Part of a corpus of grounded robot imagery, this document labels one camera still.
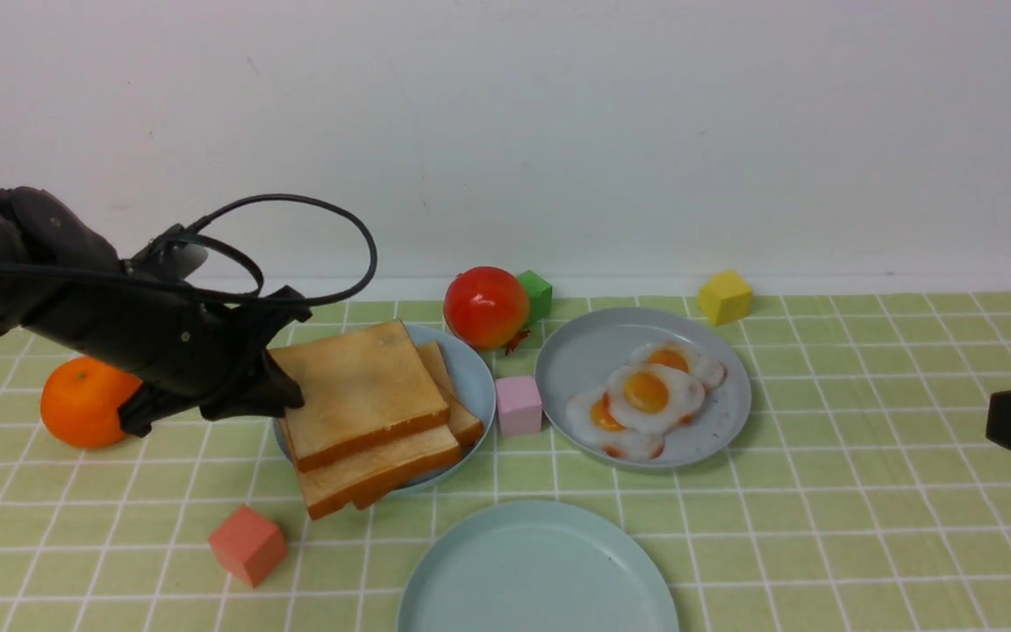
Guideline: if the light green empty plate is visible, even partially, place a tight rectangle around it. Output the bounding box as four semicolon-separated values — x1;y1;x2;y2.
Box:
396;500;681;631

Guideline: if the grey plate with eggs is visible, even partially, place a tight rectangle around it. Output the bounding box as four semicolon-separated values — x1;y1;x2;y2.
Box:
536;307;753;472

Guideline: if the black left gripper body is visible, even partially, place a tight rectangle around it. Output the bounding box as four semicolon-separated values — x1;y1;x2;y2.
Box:
32;267;306;384

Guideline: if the fried egg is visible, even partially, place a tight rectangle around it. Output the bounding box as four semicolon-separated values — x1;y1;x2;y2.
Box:
631;340;728;391
564;387;665;461
606;363;706;435

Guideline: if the green cube block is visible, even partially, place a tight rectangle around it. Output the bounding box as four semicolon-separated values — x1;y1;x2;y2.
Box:
516;269;554;327

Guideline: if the orange mandarin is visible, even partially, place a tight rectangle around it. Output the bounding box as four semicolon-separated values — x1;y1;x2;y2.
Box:
39;356;141;449

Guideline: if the light blue bread plate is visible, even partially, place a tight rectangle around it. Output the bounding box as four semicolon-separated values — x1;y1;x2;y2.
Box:
276;321;497;501

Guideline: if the salmon cube block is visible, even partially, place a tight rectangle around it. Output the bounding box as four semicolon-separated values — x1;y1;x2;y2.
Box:
208;505;289;589

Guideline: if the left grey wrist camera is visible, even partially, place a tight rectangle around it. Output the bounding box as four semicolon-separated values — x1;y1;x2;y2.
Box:
124;225;209;284

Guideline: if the yellow cube block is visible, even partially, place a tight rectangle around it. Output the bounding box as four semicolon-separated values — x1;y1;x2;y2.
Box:
697;269;753;327

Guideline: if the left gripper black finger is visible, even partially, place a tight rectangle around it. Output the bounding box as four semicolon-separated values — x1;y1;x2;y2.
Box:
118;349;305;437

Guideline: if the red apple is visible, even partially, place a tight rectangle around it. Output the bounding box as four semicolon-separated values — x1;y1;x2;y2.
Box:
442;267;530;355

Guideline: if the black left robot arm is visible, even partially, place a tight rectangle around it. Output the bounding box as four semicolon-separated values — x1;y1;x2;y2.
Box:
0;187;309;437

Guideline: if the toast slice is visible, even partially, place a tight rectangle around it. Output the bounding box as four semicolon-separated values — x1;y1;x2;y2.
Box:
296;427;464;521
270;320;449;472
417;341;484;449

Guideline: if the green checkered tablecloth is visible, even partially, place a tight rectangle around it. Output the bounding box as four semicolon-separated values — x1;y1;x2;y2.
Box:
0;292;1011;631

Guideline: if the pink cube block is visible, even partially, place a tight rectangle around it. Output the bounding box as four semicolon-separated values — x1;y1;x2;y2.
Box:
495;375;544;437

